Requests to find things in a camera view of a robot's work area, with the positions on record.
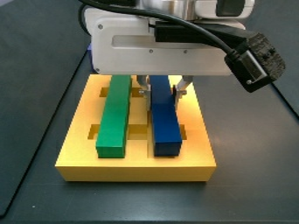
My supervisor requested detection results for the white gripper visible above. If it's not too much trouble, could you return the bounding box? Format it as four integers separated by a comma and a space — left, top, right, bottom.
84, 8, 231, 109

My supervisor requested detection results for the blue long block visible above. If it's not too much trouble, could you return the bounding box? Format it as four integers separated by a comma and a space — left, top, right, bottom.
149, 75, 183, 157

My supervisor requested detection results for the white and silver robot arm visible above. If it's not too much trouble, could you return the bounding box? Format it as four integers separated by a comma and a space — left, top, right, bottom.
84, 0, 255, 98

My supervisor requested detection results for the yellow slotted board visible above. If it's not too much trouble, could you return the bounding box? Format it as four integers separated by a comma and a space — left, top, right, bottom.
55, 74, 216, 182

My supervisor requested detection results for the purple block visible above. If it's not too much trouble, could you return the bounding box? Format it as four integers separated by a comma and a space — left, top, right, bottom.
87, 43, 95, 73

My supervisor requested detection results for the green long block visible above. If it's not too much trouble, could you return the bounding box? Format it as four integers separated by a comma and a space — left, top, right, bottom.
96, 75, 132, 158

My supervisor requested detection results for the black camera cable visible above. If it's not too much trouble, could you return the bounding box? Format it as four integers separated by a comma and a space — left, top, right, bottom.
77, 0, 239, 56

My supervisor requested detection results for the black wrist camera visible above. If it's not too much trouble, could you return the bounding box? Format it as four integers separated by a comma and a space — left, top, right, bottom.
153, 22, 285, 93

